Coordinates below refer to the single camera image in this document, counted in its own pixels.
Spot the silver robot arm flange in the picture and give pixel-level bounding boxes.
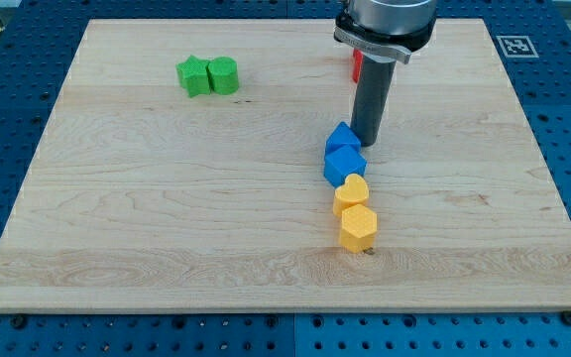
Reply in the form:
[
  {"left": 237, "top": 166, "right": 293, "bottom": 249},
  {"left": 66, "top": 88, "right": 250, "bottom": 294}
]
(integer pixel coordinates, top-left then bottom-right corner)
[{"left": 333, "top": 0, "right": 437, "bottom": 64}]

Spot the green star block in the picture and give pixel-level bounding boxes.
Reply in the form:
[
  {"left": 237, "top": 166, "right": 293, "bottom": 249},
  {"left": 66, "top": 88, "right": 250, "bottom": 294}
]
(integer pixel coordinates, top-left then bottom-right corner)
[{"left": 175, "top": 56, "right": 211, "bottom": 97}]

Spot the green cylinder block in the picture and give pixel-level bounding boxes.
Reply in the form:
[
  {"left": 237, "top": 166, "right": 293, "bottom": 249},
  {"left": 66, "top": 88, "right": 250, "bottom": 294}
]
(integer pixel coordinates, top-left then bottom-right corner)
[{"left": 207, "top": 57, "right": 239, "bottom": 95}]

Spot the blue triangular block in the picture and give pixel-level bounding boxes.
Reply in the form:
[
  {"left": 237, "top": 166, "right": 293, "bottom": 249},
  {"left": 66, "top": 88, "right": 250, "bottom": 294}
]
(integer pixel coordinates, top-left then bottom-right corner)
[{"left": 325, "top": 122, "right": 361, "bottom": 155}]

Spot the red block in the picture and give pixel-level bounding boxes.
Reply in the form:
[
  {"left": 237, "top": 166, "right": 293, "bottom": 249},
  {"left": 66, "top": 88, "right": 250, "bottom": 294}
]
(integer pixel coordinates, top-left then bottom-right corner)
[{"left": 352, "top": 49, "right": 363, "bottom": 83}]

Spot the white fiducial marker tag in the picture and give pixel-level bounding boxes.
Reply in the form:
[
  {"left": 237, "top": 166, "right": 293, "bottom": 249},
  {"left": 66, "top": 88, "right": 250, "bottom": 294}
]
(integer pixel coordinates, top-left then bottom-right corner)
[{"left": 497, "top": 35, "right": 538, "bottom": 59}]

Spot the yellow heart block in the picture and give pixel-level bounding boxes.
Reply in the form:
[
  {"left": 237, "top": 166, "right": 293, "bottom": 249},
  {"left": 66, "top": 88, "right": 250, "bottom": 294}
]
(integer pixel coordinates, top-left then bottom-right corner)
[{"left": 332, "top": 174, "right": 370, "bottom": 216}]

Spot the dark grey cylindrical pointer tool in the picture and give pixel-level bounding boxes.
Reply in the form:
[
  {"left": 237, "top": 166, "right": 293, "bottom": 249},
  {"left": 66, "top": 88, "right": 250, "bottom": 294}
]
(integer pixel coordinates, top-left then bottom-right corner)
[{"left": 350, "top": 56, "right": 396, "bottom": 147}]

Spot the yellow hexagon block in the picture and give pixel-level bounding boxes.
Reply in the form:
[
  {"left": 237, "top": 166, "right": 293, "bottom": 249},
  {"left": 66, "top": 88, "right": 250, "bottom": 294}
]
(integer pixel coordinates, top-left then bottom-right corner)
[{"left": 339, "top": 204, "right": 378, "bottom": 253}]

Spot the blue cube block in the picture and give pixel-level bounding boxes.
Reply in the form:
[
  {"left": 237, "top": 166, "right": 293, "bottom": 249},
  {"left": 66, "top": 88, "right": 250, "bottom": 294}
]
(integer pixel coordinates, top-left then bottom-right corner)
[{"left": 323, "top": 146, "right": 367, "bottom": 187}]

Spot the light wooden board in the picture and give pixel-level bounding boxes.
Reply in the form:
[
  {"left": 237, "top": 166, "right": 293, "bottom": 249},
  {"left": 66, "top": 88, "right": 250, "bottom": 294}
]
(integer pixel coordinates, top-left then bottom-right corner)
[{"left": 0, "top": 19, "right": 571, "bottom": 313}]

